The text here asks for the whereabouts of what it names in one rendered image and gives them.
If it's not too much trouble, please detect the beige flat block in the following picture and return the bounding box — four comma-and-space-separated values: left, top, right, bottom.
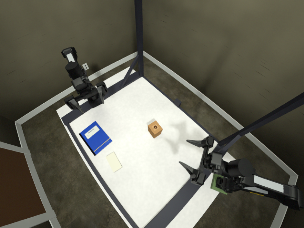
106, 152, 122, 172

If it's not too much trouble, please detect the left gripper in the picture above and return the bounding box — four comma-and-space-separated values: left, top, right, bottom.
179, 135, 214, 186

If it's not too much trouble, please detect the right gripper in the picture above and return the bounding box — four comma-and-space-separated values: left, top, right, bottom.
64, 81, 108, 114

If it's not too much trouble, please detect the blue notebook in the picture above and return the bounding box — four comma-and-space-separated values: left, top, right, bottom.
79, 121, 112, 156

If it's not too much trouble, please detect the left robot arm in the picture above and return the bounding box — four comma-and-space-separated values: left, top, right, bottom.
206, 151, 304, 211

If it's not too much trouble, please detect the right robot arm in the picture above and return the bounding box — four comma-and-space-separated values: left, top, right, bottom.
61, 47, 99, 102

